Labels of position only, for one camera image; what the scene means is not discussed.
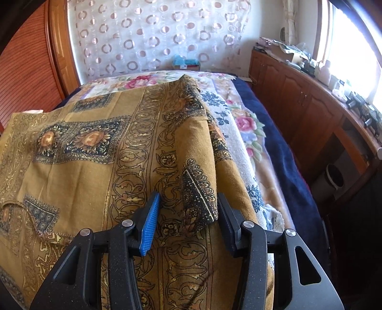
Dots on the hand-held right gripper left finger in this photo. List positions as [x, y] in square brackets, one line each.
[149, 226]

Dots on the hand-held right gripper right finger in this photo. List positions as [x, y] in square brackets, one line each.
[231, 229]

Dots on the mustard patterned shirt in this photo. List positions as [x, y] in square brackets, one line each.
[89, 167]

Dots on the white waste bin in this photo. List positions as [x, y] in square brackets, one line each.
[326, 181]

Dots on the black chair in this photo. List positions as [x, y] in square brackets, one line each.
[352, 238]

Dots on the wooden sideboard cabinet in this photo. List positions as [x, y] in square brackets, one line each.
[298, 98]

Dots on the white cloth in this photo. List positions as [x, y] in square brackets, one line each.
[34, 111]

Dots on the cardboard box with blue cloth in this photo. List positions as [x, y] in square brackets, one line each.
[186, 63]

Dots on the small white lilac appliance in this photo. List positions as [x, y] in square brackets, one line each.
[338, 88]

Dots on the black tripod gadget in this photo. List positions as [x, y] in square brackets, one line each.
[371, 119]
[354, 100]

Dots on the pale pink bottle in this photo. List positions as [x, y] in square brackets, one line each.
[326, 73]

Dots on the cardboard box with clutter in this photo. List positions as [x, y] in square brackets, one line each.
[283, 52]

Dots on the circle-patterned sheer curtain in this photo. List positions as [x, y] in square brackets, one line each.
[149, 35]

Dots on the wooden louvered wardrobe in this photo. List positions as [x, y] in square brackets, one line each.
[27, 74]

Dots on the wooden-framed window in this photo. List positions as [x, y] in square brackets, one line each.
[352, 53]

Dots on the beige patterned window curtain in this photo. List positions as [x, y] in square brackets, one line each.
[291, 15]

